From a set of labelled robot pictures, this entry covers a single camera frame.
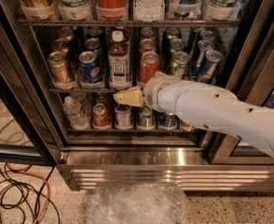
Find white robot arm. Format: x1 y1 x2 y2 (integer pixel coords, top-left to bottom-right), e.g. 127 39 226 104
114 72 274 158

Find orange cable on floor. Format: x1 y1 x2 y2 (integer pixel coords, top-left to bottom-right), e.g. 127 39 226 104
5 161 51 224

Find blue pepsi can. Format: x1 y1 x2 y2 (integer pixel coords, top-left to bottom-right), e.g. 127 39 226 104
87 27 103 39
79 51 103 84
85 38 102 52

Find clear water bottle top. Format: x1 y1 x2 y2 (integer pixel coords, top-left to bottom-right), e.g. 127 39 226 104
133 0 165 22

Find left fridge glass door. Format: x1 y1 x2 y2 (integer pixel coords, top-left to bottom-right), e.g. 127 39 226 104
0 0 61 166

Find fridge glass door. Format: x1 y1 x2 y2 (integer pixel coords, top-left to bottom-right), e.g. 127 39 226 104
200 0 274 165
0 0 61 166

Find blue redbull can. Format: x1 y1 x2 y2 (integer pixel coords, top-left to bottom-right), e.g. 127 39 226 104
200 30 214 42
197 49 223 83
191 40 214 80

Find gold can front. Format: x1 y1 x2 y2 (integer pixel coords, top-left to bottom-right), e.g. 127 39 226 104
47 51 74 84

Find gold can back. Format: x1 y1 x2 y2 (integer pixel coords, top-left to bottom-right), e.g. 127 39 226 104
57 26 75 40

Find blue can bottom shelf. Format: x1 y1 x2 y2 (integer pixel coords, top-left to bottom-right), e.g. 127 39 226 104
158 113 177 130

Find red coke can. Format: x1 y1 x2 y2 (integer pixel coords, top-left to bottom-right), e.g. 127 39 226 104
139 27 156 40
139 51 160 83
139 38 157 55

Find brown tea bottle middle shelf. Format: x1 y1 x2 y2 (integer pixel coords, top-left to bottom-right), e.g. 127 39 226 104
108 31 130 84

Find green can front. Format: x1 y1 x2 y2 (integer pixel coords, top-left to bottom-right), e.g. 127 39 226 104
171 51 190 79

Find tea bottle bottom shelf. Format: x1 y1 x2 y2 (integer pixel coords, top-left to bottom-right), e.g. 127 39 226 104
115 105 132 130

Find red coke can front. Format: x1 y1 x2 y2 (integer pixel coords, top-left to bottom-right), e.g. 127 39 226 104
139 51 160 83

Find steel fridge base grille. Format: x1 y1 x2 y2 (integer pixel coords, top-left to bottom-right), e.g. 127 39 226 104
57 147 274 192

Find clear water bottle bottom shelf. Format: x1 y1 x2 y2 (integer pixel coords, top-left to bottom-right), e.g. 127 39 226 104
62 96 89 130

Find blue bottle top shelf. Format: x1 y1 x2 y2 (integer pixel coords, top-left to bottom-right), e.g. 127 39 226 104
171 0 197 17

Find blue redbull can front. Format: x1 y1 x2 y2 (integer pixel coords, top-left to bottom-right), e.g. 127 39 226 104
197 49 223 83

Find gold can bottom shelf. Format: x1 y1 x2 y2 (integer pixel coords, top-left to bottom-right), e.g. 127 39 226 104
180 121 197 133

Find blue redbull can back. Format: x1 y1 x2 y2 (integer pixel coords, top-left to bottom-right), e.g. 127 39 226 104
200 30 214 42

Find red can bottom shelf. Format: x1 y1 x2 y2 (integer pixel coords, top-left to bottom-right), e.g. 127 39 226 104
92 103 110 127

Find red coca-cola bottle top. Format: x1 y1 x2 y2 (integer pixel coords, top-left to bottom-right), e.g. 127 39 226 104
98 0 127 21

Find blue pepsi can front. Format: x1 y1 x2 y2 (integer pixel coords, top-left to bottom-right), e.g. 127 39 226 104
79 51 103 84

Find clear plastic bubble wrap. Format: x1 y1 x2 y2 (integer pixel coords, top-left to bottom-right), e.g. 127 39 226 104
87 183 189 224

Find right fridge glass door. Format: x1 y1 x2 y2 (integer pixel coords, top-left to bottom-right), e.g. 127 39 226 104
200 0 274 165

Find green can back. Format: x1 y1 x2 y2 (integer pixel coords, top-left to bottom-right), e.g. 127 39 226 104
163 27 181 40

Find red coke can back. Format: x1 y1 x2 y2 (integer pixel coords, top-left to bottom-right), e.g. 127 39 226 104
139 27 156 40

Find green can bottom shelf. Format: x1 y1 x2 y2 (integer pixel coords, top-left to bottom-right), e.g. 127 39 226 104
137 105 154 130

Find black cables on floor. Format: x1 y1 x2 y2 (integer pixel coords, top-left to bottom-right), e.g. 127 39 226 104
0 161 61 224

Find blue pepsi can back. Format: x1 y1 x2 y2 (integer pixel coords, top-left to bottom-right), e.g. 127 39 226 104
87 27 103 39

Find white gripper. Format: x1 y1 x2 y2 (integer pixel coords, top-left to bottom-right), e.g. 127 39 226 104
113 72 177 111

